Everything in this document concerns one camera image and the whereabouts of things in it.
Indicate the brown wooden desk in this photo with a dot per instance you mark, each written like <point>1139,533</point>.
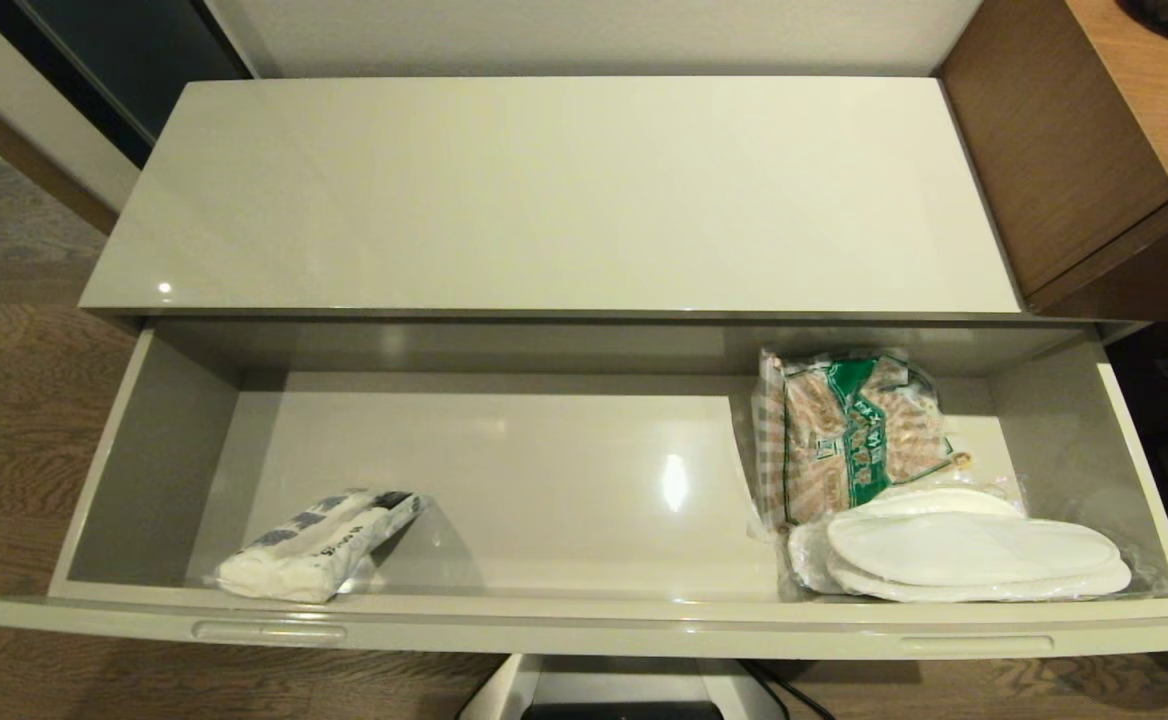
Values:
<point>1074,130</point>

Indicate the brown wooden baseboard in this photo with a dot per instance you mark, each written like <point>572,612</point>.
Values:
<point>34,150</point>

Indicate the glossy grey cabinet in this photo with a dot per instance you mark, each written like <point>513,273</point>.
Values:
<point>594,200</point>

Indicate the white slippers in flat bag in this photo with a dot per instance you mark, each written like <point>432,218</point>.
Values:
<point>809,555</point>

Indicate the green brown snack bag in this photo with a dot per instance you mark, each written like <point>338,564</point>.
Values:
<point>844,440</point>

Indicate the dark glass door panel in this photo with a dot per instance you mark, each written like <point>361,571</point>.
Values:
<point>124,60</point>

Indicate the white slippers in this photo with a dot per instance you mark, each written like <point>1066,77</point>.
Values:
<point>809,555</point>
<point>974,550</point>

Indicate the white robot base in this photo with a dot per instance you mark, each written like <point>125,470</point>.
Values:
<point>624,690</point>

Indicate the open grey drawer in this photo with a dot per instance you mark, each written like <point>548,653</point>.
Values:
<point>544,480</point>

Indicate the white tissue pack blue print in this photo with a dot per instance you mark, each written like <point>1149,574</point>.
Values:
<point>314,550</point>

